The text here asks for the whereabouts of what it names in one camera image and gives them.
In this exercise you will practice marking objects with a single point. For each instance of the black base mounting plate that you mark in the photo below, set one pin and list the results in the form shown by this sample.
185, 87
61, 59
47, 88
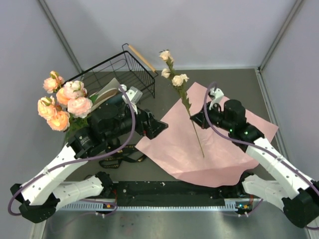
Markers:
157, 189

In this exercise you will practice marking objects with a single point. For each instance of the pink wrapping paper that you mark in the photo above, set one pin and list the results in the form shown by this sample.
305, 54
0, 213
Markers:
194, 155

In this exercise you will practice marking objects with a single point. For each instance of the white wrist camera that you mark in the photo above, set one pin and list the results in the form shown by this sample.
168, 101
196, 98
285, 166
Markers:
132, 95
215, 95

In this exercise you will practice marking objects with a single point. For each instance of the peach rose flower stem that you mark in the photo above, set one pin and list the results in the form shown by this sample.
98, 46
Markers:
54, 84

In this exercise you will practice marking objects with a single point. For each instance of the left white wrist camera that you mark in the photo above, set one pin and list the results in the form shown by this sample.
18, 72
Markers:
132, 95

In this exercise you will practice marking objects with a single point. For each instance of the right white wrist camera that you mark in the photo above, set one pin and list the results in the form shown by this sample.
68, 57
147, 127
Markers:
215, 95

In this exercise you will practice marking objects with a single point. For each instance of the grey slotted cable duct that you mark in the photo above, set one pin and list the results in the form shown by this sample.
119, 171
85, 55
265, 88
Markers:
225, 206

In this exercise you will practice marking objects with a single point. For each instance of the black wire basket wooden handles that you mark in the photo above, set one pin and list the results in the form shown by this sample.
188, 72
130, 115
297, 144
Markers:
129, 67

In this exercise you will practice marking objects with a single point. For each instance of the white plate in basket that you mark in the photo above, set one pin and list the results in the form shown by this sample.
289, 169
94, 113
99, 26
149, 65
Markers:
107, 91

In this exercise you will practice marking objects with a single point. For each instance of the dark teal plate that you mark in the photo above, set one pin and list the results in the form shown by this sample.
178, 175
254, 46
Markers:
117, 99

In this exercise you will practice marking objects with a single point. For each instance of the pale pink peony stem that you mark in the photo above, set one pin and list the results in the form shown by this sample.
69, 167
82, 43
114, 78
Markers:
78, 105

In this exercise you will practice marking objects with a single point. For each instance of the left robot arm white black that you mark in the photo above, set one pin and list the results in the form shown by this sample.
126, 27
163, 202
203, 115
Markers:
110, 128

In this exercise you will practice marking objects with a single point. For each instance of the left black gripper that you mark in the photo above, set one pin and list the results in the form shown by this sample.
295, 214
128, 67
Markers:
153, 128

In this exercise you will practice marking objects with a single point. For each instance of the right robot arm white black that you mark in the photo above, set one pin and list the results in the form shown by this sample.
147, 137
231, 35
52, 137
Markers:
293, 192

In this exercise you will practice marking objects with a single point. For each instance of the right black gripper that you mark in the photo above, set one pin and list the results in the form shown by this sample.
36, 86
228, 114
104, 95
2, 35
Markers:
201, 119

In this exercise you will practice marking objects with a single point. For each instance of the eucalyptus pink flower sprig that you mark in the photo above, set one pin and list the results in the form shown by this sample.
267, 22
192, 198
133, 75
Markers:
56, 117

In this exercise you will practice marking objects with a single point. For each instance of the small pink rose sprig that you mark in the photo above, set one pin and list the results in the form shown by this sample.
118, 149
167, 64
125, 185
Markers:
178, 81

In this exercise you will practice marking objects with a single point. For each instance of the black ribbon gold lettering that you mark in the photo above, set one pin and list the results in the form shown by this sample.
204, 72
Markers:
124, 155

